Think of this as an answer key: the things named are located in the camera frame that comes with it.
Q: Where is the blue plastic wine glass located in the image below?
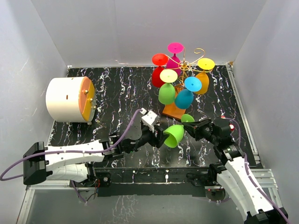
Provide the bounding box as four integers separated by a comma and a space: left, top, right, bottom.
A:
174, 77, 202, 109

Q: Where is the black front mounting rail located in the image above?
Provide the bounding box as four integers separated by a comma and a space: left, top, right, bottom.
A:
70, 167, 226, 201

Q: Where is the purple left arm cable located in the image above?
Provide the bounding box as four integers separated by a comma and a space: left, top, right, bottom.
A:
0, 108, 147, 203

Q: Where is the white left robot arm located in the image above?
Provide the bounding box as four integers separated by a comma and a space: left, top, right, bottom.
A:
23, 125, 169, 186

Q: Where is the orange plastic wine glass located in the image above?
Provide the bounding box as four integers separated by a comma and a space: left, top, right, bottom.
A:
195, 58, 215, 95

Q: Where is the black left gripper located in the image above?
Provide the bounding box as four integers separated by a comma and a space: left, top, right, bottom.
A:
125, 124, 169, 154

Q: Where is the red emergency stop button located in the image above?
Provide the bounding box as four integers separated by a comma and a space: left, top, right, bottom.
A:
229, 124, 235, 131

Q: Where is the white cylinder with coloured lid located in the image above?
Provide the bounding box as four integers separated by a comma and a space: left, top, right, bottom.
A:
45, 77, 97, 125

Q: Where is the orange wooden rack base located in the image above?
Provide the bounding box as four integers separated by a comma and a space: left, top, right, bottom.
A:
162, 103, 185, 120

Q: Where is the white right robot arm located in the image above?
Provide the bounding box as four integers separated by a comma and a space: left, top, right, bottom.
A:
181, 118, 290, 224

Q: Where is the red plastic wine glass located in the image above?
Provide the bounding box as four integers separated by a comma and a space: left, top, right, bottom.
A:
152, 53, 168, 88

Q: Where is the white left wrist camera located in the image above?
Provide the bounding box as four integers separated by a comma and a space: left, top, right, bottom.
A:
140, 108, 159, 132

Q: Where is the gold wire wine glass rack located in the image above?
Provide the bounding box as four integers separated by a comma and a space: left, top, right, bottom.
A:
167, 47, 206, 93

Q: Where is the green wine glass front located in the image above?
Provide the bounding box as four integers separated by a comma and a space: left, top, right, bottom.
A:
158, 69, 178, 105

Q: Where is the pink plastic wine glass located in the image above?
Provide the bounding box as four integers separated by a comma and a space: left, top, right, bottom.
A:
166, 42, 184, 76

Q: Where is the green wine glass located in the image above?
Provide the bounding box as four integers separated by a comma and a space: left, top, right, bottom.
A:
163, 114, 195, 148
158, 69, 178, 105

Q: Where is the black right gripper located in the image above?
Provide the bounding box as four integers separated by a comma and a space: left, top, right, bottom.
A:
182, 118, 219, 145

